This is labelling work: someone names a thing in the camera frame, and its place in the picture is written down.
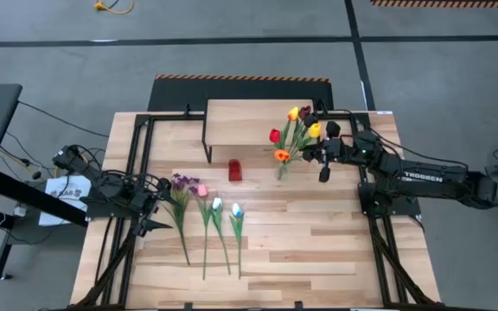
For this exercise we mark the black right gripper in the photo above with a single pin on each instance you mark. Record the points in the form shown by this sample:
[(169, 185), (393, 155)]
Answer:
[(348, 149)]

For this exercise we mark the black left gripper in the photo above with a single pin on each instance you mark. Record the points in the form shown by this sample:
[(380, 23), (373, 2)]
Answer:
[(147, 203)]

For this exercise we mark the yellow artificial tulip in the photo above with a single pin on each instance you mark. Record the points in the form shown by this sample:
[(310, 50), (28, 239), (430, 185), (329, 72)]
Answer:
[(315, 129)]

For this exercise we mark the purple artificial flower bunch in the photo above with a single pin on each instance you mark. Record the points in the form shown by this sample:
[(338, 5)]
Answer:
[(182, 183)]

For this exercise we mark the orange artificial tulip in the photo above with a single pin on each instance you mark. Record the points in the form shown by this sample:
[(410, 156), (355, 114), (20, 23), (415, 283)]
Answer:
[(282, 154)]

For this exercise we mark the dark maroon artificial tulip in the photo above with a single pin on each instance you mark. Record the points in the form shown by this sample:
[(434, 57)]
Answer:
[(304, 112)]

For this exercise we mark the pink artificial tulip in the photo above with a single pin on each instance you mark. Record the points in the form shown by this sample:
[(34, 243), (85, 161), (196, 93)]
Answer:
[(202, 190)]

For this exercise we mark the yellow-orange artificial tulip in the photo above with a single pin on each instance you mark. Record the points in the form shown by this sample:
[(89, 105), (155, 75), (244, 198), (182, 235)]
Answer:
[(293, 113)]

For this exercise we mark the red artificial tulip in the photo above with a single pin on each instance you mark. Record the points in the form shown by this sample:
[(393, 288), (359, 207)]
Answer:
[(275, 136)]

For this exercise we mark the white artificial tulip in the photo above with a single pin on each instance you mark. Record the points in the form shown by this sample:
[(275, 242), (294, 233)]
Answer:
[(217, 203)]

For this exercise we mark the white and blue tulip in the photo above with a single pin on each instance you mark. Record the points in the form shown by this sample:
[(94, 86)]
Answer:
[(237, 210)]

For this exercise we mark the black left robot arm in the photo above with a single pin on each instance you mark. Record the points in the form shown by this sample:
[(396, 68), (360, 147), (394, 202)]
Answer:
[(80, 166)]

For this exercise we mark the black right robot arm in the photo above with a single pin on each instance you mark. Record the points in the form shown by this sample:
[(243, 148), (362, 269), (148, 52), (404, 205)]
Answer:
[(448, 181)]

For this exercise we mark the wooden shelf with black legs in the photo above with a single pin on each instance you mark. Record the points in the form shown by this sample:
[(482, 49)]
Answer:
[(231, 123)]

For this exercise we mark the clear glass vase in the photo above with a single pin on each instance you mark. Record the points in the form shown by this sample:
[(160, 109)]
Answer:
[(281, 175)]

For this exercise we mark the red glass vase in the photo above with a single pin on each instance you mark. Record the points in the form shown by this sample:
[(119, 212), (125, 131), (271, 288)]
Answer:
[(234, 169)]

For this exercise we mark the white printed paper sheet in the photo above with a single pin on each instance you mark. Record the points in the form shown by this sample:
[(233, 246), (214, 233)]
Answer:
[(74, 183)]

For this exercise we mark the black floor mat striped edge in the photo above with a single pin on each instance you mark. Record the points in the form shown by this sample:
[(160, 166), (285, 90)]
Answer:
[(180, 95)]

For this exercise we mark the white power adapter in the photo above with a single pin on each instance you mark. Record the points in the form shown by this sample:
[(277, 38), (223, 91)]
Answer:
[(19, 211)]

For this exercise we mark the orange black striped floor strip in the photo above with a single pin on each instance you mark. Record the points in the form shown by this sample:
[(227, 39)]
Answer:
[(448, 3)]

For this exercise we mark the black metal table frame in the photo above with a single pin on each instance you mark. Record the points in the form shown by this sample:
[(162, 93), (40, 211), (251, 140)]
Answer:
[(169, 117)]

